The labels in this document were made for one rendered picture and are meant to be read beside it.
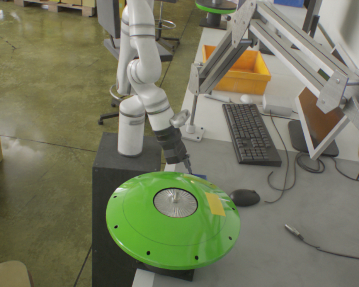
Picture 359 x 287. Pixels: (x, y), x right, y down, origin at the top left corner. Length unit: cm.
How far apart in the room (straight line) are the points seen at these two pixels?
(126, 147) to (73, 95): 242
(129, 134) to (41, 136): 185
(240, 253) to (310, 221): 27
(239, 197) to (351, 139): 72
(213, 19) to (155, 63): 193
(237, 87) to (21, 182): 155
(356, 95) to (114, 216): 56
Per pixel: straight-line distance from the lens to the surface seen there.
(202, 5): 289
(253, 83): 192
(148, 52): 108
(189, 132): 150
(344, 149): 169
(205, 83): 132
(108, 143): 154
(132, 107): 136
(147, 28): 109
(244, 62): 223
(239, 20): 112
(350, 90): 86
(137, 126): 139
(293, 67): 92
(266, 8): 104
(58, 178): 275
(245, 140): 151
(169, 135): 112
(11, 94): 386
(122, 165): 142
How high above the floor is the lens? 169
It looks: 31 degrees down
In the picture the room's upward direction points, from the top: 8 degrees clockwise
